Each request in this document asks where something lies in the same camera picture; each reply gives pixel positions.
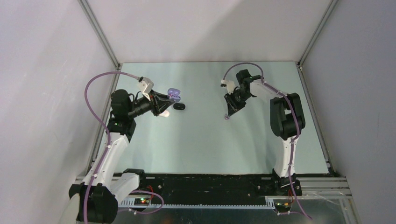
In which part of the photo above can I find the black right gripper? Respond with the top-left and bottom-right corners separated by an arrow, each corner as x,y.
225,89 -> 253,116

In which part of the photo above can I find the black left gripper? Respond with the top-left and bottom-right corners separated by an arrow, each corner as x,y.
127,89 -> 174,119

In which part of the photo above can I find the purple earbud charging case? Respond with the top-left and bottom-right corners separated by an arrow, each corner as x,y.
167,88 -> 181,103

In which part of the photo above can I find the black earbud charging case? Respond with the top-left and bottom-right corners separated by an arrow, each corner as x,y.
173,103 -> 186,111

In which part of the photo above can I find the white earbud charging case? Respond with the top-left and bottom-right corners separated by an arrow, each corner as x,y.
159,110 -> 170,118

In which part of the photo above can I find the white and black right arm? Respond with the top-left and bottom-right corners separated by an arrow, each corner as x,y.
221,70 -> 306,195

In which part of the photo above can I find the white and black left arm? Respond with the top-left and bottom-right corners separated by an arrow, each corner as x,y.
59,88 -> 181,224

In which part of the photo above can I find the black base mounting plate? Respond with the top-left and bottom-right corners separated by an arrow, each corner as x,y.
138,173 -> 302,206

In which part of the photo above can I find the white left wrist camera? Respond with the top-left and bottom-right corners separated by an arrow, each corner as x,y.
137,77 -> 154,101

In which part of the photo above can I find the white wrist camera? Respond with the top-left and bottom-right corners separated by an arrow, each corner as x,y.
137,77 -> 154,101
220,79 -> 236,95

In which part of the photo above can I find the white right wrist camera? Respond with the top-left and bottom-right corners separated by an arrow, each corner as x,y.
220,79 -> 236,95

